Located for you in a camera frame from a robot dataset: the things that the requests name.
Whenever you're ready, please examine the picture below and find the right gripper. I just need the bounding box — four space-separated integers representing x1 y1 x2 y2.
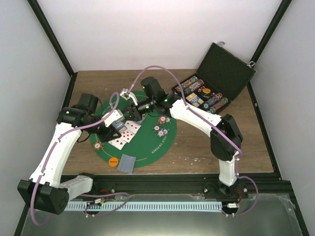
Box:
122 97 157 121

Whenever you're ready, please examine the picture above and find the face-down community card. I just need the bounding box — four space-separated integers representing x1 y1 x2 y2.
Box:
136 117 145 124

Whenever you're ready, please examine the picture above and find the face-up red diamonds card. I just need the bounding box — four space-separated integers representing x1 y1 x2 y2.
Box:
125 120 141 134

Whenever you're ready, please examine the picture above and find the brown red chip stack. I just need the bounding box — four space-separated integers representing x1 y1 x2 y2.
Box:
93 142 103 150

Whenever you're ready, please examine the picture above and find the face-up spades card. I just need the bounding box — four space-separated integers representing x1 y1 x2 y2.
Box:
108 138 127 150

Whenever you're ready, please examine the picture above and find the face-up red nine card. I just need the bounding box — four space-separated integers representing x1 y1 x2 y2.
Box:
121 129 135 143

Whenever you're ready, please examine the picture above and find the red five chip stack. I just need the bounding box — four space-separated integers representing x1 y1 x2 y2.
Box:
158 116 167 125

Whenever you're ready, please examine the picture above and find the orange big blind button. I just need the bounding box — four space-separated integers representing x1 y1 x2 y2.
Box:
108 157 119 167
202 88 211 94

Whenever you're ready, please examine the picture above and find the black orange hundred chip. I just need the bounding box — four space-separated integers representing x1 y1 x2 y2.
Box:
157 130 164 137

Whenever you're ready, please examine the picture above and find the single face-down playing card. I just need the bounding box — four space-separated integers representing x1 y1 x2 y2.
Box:
117 154 132 173

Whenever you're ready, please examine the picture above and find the black poker chip case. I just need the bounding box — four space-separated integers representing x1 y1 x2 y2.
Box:
172 42 255 114

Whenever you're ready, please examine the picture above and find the grey card deck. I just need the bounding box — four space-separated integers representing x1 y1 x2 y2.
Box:
113 122 127 133

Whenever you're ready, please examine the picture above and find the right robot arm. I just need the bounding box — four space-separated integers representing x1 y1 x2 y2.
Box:
121 77 243 198

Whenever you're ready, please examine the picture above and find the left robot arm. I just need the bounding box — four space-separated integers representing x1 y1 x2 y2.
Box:
17 93 124 215

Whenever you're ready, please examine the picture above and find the blue Texas Hold'em card box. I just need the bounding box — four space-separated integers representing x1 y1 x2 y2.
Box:
186 92 204 107

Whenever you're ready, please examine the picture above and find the round green poker mat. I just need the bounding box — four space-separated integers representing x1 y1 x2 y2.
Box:
90 90 178 169

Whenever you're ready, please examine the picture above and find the light blue slotted strip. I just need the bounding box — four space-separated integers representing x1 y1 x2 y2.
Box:
65 202 222 212

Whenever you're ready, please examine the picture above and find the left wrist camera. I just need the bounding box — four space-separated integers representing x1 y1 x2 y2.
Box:
102 110 125 127

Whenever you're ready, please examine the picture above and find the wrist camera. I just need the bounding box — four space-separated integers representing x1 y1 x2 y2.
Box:
102 110 125 127
120 88 138 105

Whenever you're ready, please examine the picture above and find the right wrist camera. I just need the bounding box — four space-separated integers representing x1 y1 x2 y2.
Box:
120 88 138 105

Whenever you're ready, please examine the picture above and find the black aluminium frame rail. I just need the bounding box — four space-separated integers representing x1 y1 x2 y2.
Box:
31 173 292 197

